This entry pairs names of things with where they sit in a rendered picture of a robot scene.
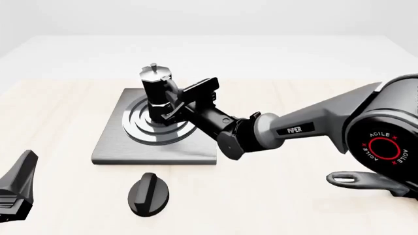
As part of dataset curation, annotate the round black stove knob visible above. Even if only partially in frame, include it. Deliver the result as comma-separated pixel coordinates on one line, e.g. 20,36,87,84
127,172,171,218

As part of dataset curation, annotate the flat black stove plate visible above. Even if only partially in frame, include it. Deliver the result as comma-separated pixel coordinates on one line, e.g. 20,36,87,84
91,87,218,166

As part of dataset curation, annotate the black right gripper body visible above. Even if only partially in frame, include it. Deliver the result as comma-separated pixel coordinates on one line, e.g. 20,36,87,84
176,99,202,125

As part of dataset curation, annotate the silver and black moka pot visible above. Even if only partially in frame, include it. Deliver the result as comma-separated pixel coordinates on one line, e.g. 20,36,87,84
139,63,180,123

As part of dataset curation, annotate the dark grey handle with slot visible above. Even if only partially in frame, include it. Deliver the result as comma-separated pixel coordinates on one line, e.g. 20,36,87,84
326,170,411,198

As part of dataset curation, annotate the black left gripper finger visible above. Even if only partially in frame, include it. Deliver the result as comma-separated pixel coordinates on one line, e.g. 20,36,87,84
0,149,39,204

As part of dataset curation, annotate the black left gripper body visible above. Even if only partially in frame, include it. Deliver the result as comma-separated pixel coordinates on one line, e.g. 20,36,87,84
0,189,34,223

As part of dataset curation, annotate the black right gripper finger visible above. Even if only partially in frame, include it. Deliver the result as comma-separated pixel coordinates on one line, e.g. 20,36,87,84
165,90,185,104
159,107,180,123

